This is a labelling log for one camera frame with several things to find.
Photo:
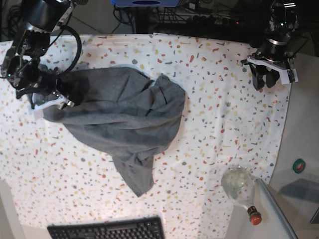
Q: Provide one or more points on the blue box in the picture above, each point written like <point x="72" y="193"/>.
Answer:
<point x="146" y="3"/>

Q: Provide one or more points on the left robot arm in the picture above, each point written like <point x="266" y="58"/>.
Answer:
<point x="283" y="22"/>

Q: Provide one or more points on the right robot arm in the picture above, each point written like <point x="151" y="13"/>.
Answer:
<point x="21" y="65"/>

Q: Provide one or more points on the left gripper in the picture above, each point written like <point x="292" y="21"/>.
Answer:
<point x="261" y="66"/>

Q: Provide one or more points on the black computer keyboard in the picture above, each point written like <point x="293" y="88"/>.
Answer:
<point x="145" y="228"/>

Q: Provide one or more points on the grey t-shirt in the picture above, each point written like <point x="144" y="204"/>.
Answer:
<point x="126" y="115"/>

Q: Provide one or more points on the green tape roll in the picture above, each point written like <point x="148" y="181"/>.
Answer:
<point x="299" y="166"/>

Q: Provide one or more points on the clear bottle with red cap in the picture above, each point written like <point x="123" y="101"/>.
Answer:
<point x="240" y="189"/>

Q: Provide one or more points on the terrazzo pattern tablecloth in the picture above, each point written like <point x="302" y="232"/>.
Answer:
<point x="55" y="179"/>

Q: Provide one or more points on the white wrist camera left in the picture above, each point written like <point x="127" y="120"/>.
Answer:
<point x="288" y="76"/>

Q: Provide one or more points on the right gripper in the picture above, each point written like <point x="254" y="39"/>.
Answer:
<point x="38" y="80"/>

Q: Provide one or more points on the grey laptop corner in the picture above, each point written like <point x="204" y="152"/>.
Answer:
<point x="315" y="217"/>

